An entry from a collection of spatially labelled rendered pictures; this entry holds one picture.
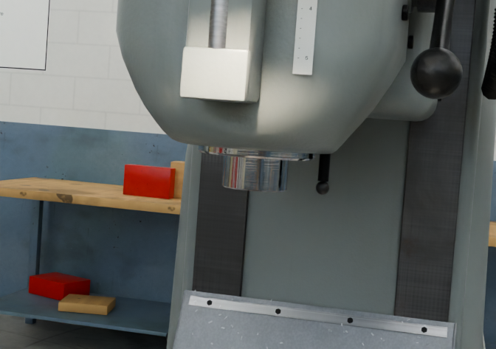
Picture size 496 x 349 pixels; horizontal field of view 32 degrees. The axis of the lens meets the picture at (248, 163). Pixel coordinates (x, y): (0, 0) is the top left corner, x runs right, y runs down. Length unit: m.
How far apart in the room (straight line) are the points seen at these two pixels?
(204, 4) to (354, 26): 0.10
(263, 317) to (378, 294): 0.14
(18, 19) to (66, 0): 0.33
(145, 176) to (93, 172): 0.79
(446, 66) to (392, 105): 0.22
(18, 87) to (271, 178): 4.90
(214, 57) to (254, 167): 0.13
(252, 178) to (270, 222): 0.41
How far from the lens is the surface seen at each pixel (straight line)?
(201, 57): 0.50
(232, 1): 0.50
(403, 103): 0.71
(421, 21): 0.71
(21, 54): 5.48
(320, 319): 1.00
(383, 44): 0.55
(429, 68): 0.50
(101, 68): 5.24
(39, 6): 5.45
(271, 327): 1.01
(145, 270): 5.18
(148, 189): 4.51
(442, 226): 0.98
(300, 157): 0.59
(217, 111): 0.54
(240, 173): 0.60
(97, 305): 4.67
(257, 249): 1.01
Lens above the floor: 1.33
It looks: 3 degrees down
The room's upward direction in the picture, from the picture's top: 4 degrees clockwise
